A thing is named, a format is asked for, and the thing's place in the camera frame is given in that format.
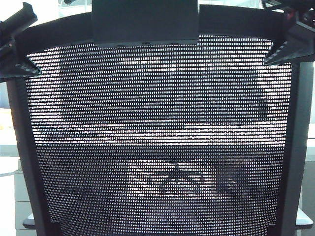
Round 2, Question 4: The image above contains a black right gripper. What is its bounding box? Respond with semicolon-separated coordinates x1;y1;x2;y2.
261;0;315;66

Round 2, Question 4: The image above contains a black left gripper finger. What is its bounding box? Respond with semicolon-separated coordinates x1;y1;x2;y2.
0;2;38;37
0;40;41;83

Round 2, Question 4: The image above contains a black mesh office chair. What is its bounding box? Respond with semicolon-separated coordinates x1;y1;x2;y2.
6;0;315;236

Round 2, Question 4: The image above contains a black star chair base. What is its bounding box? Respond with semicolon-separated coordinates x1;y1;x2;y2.
157;159;238;199

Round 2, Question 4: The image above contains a grey desk partition screen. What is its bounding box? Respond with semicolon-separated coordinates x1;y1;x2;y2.
0;82;12;109

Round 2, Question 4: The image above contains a grey drawer cabinet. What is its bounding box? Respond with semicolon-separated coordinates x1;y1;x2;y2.
14;171;38;231

